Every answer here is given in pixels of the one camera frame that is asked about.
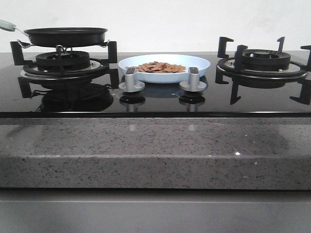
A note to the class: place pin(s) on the black glass gas cooktop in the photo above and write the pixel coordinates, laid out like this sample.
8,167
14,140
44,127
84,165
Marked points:
225,96

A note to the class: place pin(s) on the left black burner with grate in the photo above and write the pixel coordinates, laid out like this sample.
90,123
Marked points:
63,69

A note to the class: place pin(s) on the black frying pan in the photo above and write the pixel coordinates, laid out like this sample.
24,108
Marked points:
67,37

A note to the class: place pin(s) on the light blue plate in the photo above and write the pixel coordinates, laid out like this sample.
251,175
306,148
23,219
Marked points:
173,59

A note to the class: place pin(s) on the silver stove knob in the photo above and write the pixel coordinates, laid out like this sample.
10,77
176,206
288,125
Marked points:
193,84
131,83

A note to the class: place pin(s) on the grey cabinet front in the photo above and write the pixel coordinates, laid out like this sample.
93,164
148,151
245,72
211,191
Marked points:
153,211

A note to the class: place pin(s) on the right silver stove knob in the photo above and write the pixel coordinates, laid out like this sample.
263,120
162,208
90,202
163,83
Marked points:
193,84

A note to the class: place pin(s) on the black burner with grate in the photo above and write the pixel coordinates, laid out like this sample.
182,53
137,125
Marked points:
63,69
259,68

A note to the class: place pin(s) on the brown meat slices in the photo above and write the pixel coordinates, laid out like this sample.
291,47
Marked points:
160,67

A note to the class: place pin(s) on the right black burner with grate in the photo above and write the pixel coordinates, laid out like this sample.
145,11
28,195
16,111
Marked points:
259,68

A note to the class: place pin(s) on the left silver stove knob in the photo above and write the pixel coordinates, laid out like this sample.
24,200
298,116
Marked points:
131,83

